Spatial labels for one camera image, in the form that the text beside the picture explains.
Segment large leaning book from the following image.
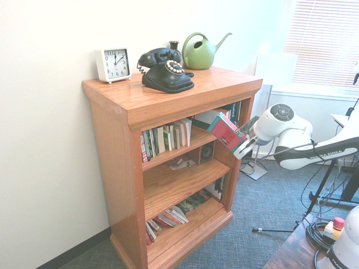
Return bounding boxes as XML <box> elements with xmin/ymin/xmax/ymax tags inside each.
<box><xmin>192</xmin><ymin>109</ymin><xmax>222</xmax><ymax>131</ymax></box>

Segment black camera tripod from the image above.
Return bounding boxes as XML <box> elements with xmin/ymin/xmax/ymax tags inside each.
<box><xmin>251</xmin><ymin>156</ymin><xmax>342</xmax><ymax>234</ymax></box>

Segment wooden bookshelf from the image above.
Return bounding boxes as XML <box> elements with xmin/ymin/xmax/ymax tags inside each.
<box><xmin>81</xmin><ymin>66</ymin><xmax>264</xmax><ymax>269</ymax></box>

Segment white square clock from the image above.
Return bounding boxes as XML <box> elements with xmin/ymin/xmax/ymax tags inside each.
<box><xmin>96</xmin><ymin>47</ymin><xmax>132</xmax><ymax>85</ymax></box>

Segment white window blinds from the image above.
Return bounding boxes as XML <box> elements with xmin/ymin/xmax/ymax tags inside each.
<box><xmin>283</xmin><ymin>0</ymin><xmax>359</xmax><ymax>92</ymax></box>

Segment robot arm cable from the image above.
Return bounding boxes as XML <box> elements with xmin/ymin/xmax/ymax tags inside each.
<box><xmin>263</xmin><ymin>141</ymin><xmax>319</xmax><ymax>160</ymax></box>

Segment bright red book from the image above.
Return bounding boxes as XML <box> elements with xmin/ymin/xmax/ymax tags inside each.
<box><xmin>145</xmin><ymin>224</ymin><xmax>157</xmax><ymax>247</ymax></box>

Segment small wooden speaker box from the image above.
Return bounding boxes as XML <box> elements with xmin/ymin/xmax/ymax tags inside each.
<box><xmin>198</xmin><ymin>141</ymin><xmax>216</xmax><ymax>165</ymax></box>

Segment black metal stand frame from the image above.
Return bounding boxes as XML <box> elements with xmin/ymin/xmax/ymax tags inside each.
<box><xmin>322</xmin><ymin>161</ymin><xmax>359</xmax><ymax>208</ymax></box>

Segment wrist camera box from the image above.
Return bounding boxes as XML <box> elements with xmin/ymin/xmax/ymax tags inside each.
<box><xmin>237</xmin><ymin>115</ymin><xmax>260</xmax><ymax>135</ymax></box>

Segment small item on middle shelf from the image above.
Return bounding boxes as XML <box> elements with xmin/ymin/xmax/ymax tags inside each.
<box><xmin>169</xmin><ymin>157</ymin><xmax>196</xmax><ymax>171</ymax></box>

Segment red emergency stop button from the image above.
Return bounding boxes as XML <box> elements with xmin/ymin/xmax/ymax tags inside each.
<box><xmin>324</xmin><ymin>217</ymin><xmax>346</xmax><ymax>242</ymax></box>

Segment dark red book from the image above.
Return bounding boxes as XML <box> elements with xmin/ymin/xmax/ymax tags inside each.
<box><xmin>153</xmin><ymin>215</ymin><xmax>180</xmax><ymax>228</ymax></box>

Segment beige paperback book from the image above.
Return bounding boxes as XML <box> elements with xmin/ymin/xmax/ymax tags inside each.
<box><xmin>155</xmin><ymin>126</ymin><xmax>166</xmax><ymax>154</ymax></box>
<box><xmin>169</xmin><ymin>123</ymin><xmax>182</xmax><ymax>149</ymax></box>

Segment teal and red paperback book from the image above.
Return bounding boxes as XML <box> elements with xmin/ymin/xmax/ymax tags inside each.
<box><xmin>206</xmin><ymin>112</ymin><xmax>249</xmax><ymax>154</ymax></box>

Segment green plastic watering can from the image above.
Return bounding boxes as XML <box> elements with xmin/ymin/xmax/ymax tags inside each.
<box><xmin>181</xmin><ymin>32</ymin><xmax>233</xmax><ymax>70</ymax></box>

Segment white shade floor lamp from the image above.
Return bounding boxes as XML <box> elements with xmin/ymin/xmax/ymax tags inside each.
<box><xmin>240</xmin><ymin>52</ymin><xmax>298</xmax><ymax>182</ymax></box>

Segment thick white paperback book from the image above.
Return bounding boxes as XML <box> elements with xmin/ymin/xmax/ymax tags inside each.
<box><xmin>178</xmin><ymin>118</ymin><xmax>193</xmax><ymax>147</ymax></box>

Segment green camouflage book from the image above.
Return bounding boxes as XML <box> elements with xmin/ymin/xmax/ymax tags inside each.
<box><xmin>176</xmin><ymin>190</ymin><xmax>211</xmax><ymax>216</ymax></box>

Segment dark green spine book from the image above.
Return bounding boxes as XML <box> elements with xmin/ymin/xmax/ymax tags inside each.
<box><xmin>145</xmin><ymin>127</ymin><xmax>159</xmax><ymax>157</ymax></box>

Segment black rotary telephone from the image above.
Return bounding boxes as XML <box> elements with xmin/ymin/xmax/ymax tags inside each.
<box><xmin>136</xmin><ymin>48</ymin><xmax>195</xmax><ymax>94</ymax></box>

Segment black glossy vase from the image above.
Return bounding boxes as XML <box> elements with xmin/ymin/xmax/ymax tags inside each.
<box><xmin>168</xmin><ymin>40</ymin><xmax>182</xmax><ymax>61</ymax></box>

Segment red and white spine book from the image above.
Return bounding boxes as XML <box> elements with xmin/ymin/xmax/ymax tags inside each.
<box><xmin>140</xmin><ymin>130</ymin><xmax>149</xmax><ymax>163</ymax></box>

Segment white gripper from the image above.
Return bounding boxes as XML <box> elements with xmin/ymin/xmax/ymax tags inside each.
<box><xmin>232</xmin><ymin>139</ymin><xmax>257</xmax><ymax>161</ymax></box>

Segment coiled black cable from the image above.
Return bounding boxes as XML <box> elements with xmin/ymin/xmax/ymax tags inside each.
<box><xmin>305</xmin><ymin>217</ymin><xmax>339</xmax><ymax>252</ymax></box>

